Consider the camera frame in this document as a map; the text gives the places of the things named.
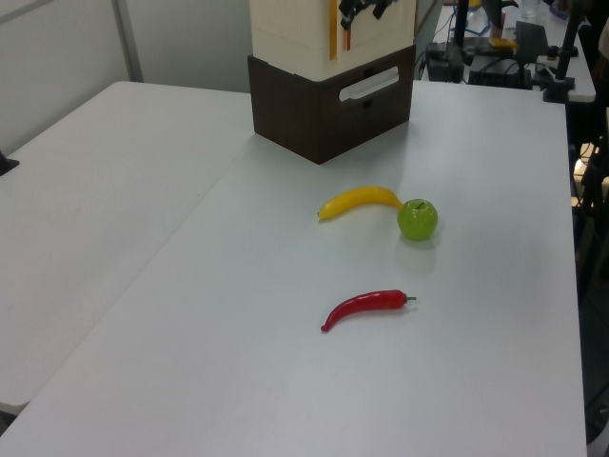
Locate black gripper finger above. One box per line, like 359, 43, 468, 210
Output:
338, 0, 365, 25
372, 0, 401, 21

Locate cream cabinet door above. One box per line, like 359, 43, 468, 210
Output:
332, 0, 415, 64

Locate cream plastic cabinet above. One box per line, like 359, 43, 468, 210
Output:
249, 0, 417, 82

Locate black equipment box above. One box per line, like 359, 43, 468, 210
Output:
424, 41, 466, 83

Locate dark brown drawer box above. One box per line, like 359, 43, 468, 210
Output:
246, 44, 418, 167

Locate black electronic device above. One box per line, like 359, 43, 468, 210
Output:
467, 47, 533, 90

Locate black flat panel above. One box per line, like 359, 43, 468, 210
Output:
515, 20, 549, 64

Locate yellow banana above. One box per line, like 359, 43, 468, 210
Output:
317, 185, 406, 222

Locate black tripod stand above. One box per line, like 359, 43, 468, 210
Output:
541, 0, 587, 104

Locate green apple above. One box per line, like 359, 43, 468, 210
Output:
397, 198, 440, 242

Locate red chili pepper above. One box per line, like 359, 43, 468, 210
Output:
320, 288, 419, 334

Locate white drawer handle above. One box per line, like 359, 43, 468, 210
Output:
338, 66, 401, 103

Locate black camera stand pole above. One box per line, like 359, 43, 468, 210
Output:
452, 0, 471, 50

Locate blue cable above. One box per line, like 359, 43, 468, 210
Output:
464, 8, 492, 38

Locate grey wall partition strip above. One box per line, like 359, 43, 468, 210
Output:
110, 0, 145, 83

